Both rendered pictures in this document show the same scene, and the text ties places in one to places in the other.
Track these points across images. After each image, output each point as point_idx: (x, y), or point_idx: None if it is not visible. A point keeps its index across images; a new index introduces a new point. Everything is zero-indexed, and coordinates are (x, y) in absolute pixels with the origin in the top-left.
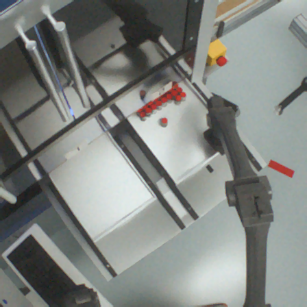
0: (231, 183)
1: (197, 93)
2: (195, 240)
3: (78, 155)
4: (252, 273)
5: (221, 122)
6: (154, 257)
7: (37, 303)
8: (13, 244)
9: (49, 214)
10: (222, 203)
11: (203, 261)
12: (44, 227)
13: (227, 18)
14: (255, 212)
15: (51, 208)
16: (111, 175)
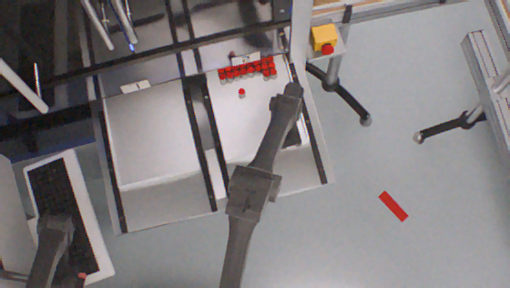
0: (240, 169)
1: (290, 76)
2: (260, 245)
3: (142, 94)
4: (225, 271)
5: (278, 109)
6: (207, 246)
7: (36, 233)
8: (40, 161)
9: None
10: (307, 216)
11: (258, 273)
12: (93, 162)
13: (362, 5)
14: (243, 204)
15: None
16: (166, 128)
